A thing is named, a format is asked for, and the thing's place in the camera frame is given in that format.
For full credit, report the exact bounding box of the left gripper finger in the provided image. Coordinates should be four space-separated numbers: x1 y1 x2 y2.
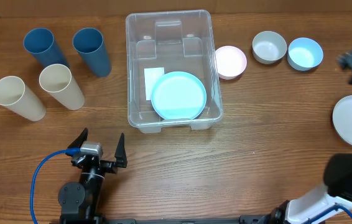
68 128 88 149
114 133 127 168

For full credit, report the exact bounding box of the light blue bowl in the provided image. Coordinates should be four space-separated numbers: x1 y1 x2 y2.
287 37 323 72

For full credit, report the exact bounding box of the cream cup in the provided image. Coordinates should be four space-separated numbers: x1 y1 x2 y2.
39 63 85 110
0 76 46 121

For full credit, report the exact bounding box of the light blue plate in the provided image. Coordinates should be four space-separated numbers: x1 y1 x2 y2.
151 71 207 119

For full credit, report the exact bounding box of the grey bowl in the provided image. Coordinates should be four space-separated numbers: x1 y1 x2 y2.
252 31 287 64

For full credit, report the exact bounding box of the pink bowl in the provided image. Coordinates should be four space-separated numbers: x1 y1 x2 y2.
215 45 248 80

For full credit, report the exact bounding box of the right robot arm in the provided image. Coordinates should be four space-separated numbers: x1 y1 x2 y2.
259 50 352 224

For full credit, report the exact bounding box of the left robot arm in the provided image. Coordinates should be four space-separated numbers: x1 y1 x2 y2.
58 128 127 223

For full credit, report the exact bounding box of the white label in bin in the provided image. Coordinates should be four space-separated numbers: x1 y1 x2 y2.
144 67 164 101

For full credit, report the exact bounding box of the clear plastic storage bin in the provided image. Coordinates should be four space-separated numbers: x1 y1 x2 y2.
126 9 223 134

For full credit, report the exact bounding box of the dark blue cup near bin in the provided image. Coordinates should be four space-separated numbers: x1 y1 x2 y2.
73 27 112 77

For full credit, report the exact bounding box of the dark blue cup far left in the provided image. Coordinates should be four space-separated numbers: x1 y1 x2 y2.
23 27 70 67

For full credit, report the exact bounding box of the left blue cable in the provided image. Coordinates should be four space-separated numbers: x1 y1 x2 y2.
29 147 81 224

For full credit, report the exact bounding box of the blue cable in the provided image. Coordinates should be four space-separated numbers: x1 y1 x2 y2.
300 203 352 224
29 147 81 224

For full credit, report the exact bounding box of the right blue cable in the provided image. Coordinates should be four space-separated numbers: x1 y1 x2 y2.
300 203 352 224

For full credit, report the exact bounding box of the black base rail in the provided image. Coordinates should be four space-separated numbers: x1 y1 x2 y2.
105 215 270 224

